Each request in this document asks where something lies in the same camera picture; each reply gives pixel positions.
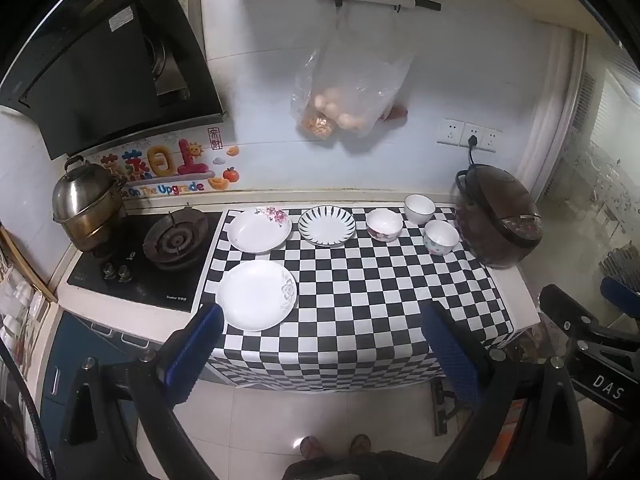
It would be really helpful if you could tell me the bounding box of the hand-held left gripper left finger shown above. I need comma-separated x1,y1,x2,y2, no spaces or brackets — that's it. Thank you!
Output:
60,303,225,480

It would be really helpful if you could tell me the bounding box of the clear plastic bag of eggs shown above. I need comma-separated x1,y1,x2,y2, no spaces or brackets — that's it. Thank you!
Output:
291,2,416,148

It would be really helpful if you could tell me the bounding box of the cast iron burner grate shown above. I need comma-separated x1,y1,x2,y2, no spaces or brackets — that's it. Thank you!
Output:
142,207,210,271

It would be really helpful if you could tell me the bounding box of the white door frame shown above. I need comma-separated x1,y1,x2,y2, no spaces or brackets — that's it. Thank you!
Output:
529,30,589,202

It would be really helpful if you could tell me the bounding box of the black glass gas stove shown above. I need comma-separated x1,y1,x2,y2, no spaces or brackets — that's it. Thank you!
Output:
66,207,223,313

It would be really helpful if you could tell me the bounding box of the black range hood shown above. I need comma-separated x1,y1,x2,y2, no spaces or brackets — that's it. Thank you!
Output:
0,0,226,161

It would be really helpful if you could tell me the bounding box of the black cable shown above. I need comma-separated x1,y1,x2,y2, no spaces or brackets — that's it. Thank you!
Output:
0,347,57,480

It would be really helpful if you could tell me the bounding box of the brown rice cooker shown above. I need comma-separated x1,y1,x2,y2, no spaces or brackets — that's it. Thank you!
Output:
454,162,543,270

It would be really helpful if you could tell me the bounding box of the blue kitchen cabinet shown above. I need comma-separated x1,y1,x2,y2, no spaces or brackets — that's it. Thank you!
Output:
40,309,162,461

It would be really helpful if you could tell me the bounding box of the white plate with pink flowers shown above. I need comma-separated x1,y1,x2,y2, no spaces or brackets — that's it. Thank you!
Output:
227,206,292,253

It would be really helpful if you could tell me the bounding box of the black and white checkered mat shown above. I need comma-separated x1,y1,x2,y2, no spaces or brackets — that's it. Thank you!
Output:
197,205,516,391

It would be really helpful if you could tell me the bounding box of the white bowl with black rim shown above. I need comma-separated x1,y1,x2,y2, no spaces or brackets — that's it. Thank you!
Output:
404,193,436,226

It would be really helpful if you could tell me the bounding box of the stainless steel steamer pot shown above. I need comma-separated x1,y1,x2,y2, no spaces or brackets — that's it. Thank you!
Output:
51,155,128,256

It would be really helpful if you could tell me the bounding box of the white bowl with red flowers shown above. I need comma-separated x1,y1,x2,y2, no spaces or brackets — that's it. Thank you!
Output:
365,208,404,242

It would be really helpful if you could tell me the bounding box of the white plate with grey flower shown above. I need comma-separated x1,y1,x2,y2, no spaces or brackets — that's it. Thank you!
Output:
216,260,298,332

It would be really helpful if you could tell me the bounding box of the wooden shelf frame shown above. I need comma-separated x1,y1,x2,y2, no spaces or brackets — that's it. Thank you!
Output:
0,224,59,306

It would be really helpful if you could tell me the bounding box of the white plate with black stripes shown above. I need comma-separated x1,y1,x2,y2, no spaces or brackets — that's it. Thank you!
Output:
298,205,357,247

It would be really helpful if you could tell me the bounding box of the colourful wall sticker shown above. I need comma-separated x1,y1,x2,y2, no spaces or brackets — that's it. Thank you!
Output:
82,127,241,198

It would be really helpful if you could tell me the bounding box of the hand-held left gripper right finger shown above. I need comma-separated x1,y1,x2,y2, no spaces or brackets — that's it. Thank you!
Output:
421,301,589,480

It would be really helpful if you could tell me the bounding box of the white bowl with blue pattern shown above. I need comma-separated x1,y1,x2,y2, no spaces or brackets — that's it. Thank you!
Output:
423,220,460,256

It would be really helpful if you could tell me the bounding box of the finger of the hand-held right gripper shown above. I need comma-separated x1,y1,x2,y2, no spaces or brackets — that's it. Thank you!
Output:
539,284,608,361
600,276,640,322

